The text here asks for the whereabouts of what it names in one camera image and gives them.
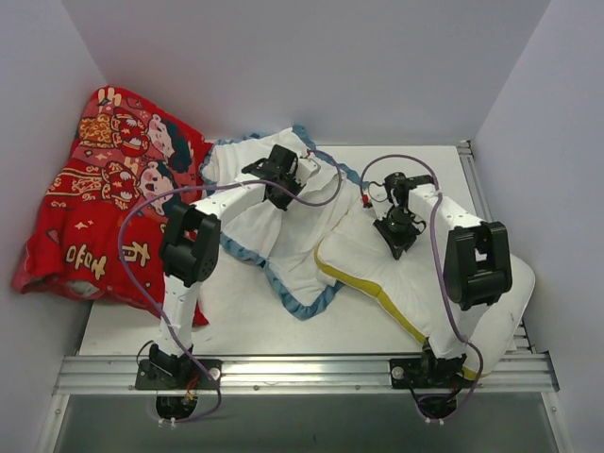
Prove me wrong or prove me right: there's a blue white bear pillowcase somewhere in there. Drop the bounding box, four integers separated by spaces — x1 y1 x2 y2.
199 125 360 321

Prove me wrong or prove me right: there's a red patterned pillow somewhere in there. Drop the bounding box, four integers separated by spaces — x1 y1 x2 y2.
11 86 211 314

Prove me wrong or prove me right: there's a white pillow yellow edge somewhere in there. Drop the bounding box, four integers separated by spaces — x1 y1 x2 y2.
314 189 535 379

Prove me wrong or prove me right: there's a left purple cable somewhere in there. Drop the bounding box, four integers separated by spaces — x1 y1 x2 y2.
117 148 344 422

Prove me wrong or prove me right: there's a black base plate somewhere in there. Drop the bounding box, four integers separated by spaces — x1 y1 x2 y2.
389 355 472 390
134 357 223 391

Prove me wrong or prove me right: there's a purple cable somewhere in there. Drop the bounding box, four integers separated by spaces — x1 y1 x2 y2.
359 154 485 421
117 148 344 422

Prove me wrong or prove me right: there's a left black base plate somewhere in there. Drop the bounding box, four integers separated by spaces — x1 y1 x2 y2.
134 357 223 391

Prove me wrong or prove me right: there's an aluminium right side rail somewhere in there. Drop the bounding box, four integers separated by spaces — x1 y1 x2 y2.
449 141 535 353

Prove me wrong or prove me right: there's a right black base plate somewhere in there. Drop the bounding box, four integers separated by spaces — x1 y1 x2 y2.
389 355 472 390

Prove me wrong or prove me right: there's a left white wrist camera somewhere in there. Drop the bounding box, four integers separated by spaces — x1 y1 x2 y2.
294 150 321 185

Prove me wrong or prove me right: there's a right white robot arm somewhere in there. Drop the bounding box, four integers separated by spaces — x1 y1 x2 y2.
373 172 512 386

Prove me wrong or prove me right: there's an aluminium rail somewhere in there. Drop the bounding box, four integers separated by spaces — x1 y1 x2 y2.
53 354 559 396
449 141 535 353

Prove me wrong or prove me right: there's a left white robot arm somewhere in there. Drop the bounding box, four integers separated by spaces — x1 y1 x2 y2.
143 145 317 388

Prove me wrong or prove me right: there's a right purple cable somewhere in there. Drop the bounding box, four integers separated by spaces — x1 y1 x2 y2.
359 154 485 421

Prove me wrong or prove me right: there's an aluminium front rail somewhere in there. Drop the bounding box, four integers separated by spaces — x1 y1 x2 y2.
53 354 559 396

